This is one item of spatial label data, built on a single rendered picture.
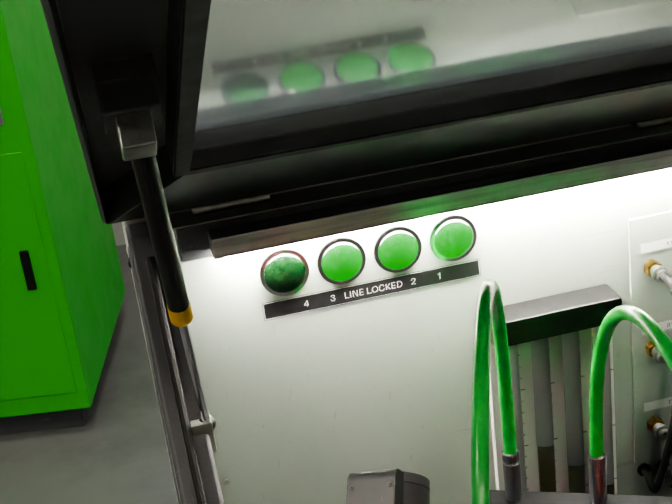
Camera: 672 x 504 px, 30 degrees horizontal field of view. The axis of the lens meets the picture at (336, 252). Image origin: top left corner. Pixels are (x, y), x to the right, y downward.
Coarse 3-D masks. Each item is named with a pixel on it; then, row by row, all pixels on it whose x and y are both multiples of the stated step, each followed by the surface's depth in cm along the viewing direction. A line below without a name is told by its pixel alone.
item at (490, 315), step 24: (480, 288) 110; (480, 312) 105; (504, 312) 121; (480, 336) 103; (504, 336) 124; (480, 360) 101; (504, 360) 126; (480, 384) 99; (504, 384) 128; (480, 408) 98; (504, 408) 129; (480, 432) 97; (504, 432) 131; (480, 456) 96; (504, 456) 132; (480, 480) 96
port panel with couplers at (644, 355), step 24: (648, 216) 135; (648, 240) 136; (648, 264) 136; (648, 288) 138; (648, 312) 139; (648, 360) 142; (648, 384) 143; (648, 408) 144; (648, 432) 145; (648, 456) 147
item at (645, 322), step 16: (608, 320) 118; (640, 320) 110; (608, 336) 120; (656, 336) 108; (592, 368) 124; (592, 384) 125; (592, 400) 127; (592, 416) 128; (592, 432) 128; (592, 448) 129; (592, 464) 130; (592, 480) 131; (592, 496) 132
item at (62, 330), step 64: (0, 0) 324; (0, 64) 329; (0, 128) 336; (64, 128) 379; (0, 192) 343; (64, 192) 369; (0, 256) 350; (64, 256) 360; (0, 320) 358; (64, 320) 359; (0, 384) 367; (64, 384) 367
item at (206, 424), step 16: (144, 160) 88; (144, 176) 90; (160, 176) 91; (144, 192) 91; (160, 192) 92; (144, 208) 93; (160, 208) 92; (160, 224) 94; (160, 240) 95; (160, 256) 96; (176, 256) 97; (160, 272) 98; (176, 272) 98; (176, 288) 99; (176, 304) 101; (176, 320) 102; (192, 352) 107; (192, 368) 108; (208, 416) 114; (192, 432) 115; (208, 432) 115
